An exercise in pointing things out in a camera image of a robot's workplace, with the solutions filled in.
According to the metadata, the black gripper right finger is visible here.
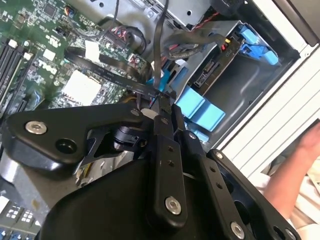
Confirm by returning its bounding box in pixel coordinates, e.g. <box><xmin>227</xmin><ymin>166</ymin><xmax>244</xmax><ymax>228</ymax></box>
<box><xmin>172</xmin><ymin>104</ymin><xmax>301</xmax><ymax>240</ymax></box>

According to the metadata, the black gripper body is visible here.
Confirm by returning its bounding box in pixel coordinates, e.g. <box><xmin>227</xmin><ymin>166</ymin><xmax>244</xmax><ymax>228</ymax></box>
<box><xmin>39</xmin><ymin>122</ymin><xmax>227</xmax><ymax>240</ymax></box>

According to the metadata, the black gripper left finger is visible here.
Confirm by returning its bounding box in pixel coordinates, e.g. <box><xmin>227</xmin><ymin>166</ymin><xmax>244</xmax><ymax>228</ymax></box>
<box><xmin>4</xmin><ymin>96</ymin><xmax>189</xmax><ymax>227</ymax></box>

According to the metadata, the black wire white label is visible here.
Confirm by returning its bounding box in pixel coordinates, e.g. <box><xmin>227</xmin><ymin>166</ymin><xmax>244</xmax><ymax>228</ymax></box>
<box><xmin>64</xmin><ymin>41</ymin><xmax>176</xmax><ymax>101</ymax></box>

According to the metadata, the sleeved black power wire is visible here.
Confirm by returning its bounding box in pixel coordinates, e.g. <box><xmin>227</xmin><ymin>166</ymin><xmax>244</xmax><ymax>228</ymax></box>
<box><xmin>163</xmin><ymin>32</ymin><xmax>241</xmax><ymax>66</ymax></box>

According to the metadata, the hard disk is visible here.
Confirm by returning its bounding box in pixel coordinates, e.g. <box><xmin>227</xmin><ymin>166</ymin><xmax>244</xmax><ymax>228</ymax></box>
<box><xmin>189</xmin><ymin>23</ymin><xmax>280</xmax><ymax>93</ymax></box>

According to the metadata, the person's hand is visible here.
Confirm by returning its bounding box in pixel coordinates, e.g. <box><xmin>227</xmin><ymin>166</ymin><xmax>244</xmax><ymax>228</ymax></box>
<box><xmin>293</xmin><ymin>123</ymin><xmax>320</xmax><ymax>157</ymax></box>

